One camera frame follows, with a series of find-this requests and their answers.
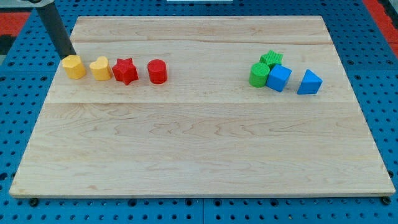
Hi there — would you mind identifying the red star block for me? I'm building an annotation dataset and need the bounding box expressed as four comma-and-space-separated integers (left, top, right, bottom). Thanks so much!
112, 58, 139, 85

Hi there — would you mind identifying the green star block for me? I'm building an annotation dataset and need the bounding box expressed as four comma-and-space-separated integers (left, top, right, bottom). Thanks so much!
259, 50, 283, 70

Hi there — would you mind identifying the light wooden board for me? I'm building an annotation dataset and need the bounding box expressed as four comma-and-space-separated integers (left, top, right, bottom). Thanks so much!
9, 16, 396, 198

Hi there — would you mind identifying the red cylinder block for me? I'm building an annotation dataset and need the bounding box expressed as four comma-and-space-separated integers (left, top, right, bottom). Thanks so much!
147, 59, 167, 84

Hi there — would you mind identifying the green cylinder block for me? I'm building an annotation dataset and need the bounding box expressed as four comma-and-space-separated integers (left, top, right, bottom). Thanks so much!
249, 62, 270, 88

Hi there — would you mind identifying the blue cube block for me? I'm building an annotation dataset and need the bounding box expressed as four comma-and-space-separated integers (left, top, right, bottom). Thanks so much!
266, 64, 292, 92

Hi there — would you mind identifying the yellow heart block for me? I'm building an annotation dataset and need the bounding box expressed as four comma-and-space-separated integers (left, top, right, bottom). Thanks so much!
89, 56, 112, 81

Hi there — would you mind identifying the blue triangle block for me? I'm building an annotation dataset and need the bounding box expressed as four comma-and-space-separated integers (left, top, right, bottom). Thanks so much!
297, 69, 323, 95

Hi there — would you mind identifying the yellow hexagon block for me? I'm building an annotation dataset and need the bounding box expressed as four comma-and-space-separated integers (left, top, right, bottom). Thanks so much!
62, 55, 86, 80

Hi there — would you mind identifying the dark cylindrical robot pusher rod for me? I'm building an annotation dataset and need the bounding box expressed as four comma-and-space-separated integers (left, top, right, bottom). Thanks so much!
36, 0, 76, 59

